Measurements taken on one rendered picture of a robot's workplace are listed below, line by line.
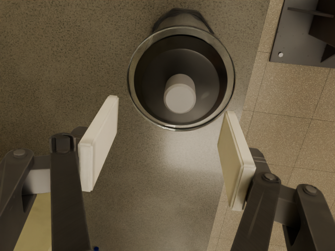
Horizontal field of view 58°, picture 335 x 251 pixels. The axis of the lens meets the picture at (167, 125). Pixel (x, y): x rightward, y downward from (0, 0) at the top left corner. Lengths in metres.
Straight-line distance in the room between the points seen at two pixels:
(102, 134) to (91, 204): 0.54
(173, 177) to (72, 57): 0.31
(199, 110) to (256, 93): 1.30
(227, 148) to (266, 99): 1.43
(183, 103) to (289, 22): 1.29
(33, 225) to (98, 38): 0.35
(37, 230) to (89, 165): 0.45
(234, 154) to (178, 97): 0.10
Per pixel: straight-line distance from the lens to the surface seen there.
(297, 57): 1.57
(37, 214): 0.63
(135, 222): 0.73
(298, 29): 1.54
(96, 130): 0.17
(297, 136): 1.76
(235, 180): 0.17
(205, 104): 0.29
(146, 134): 0.59
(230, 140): 0.19
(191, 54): 0.28
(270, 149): 1.76
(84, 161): 0.16
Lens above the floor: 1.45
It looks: 63 degrees down
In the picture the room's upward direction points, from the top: 174 degrees counter-clockwise
